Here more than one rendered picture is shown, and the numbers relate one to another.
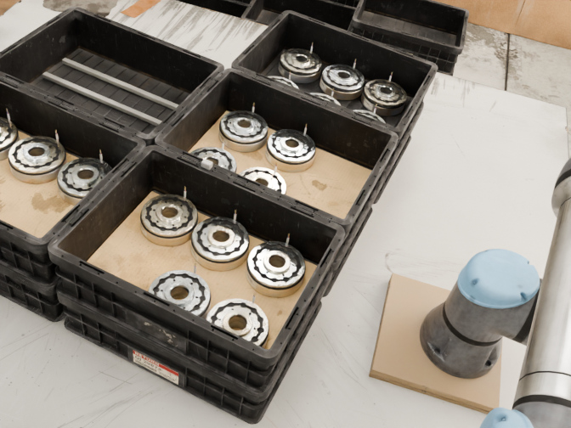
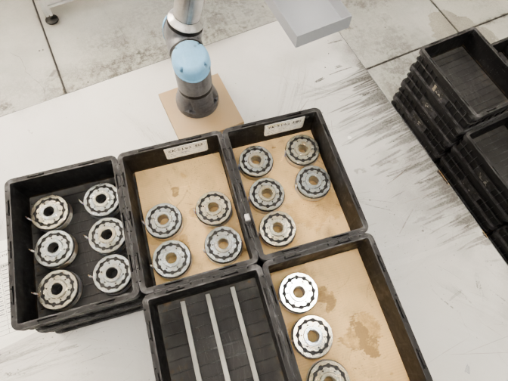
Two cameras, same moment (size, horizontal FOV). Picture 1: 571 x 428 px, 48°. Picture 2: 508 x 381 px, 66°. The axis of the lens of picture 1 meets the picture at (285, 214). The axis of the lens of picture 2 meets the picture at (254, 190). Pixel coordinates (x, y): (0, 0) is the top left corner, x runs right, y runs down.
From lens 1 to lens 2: 1.12 m
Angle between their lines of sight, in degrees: 59
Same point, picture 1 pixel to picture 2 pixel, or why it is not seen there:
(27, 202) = (336, 308)
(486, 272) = (196, 61)
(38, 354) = not seen: hidden behind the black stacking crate
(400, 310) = (202, 129)
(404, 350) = (222, 116)
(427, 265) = (155, 140)
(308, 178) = (175, 200)
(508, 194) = (56, 134)
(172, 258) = (293, 210)
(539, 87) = not seen: outside the picture
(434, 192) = not seen: hidden behind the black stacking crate
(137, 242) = (301, 233)
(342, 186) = (164, 181)
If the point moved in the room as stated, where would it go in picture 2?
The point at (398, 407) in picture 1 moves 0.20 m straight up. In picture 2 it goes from (246, 107) to (247, 71)
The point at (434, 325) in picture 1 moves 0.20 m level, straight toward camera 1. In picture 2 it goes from (208, 102) to (265, 94)
